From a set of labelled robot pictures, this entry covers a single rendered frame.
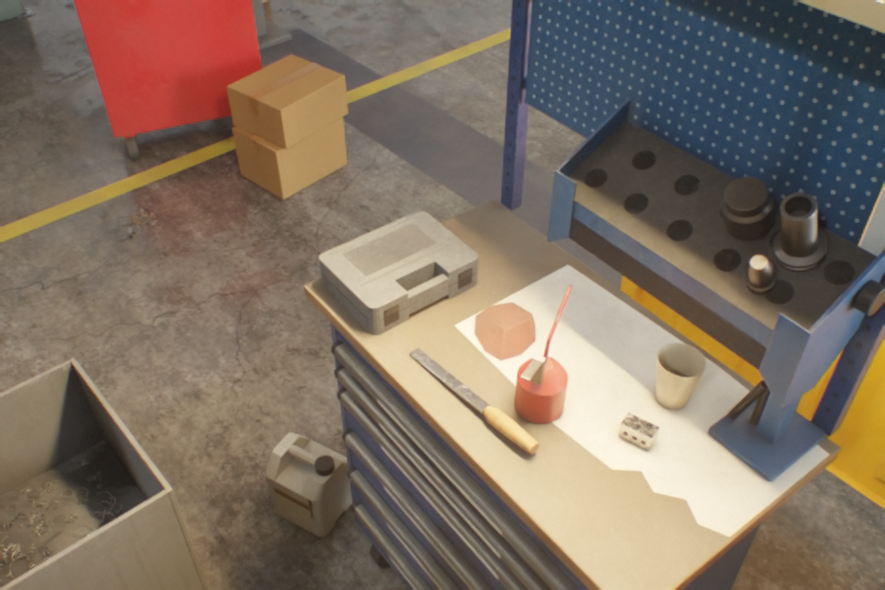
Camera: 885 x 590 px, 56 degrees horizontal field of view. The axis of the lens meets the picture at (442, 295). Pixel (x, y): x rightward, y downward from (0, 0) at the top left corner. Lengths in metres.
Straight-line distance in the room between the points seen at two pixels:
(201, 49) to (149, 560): 2.37
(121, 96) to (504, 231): 2.38
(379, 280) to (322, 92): 2.04
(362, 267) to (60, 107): 3.18
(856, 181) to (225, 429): 2.01
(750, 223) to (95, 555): 1.43
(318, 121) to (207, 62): 0.57
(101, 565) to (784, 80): 1.60
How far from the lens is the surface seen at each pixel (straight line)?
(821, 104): 1.32
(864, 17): 1.03
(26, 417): 2.33
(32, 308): 3.39
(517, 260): 1.76
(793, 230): 1.24
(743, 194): 1.30
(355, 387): 1.72
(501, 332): 1.55
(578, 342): 1.59
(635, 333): 1.63
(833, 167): 1.34
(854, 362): 1.45
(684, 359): 1.51
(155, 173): 3.94
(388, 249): 1.67
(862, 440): 2.50
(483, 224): 1.85
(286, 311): 3.08
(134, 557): 2.02
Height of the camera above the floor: 2.06
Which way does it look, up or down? 42 degrees down
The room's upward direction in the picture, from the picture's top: straight up
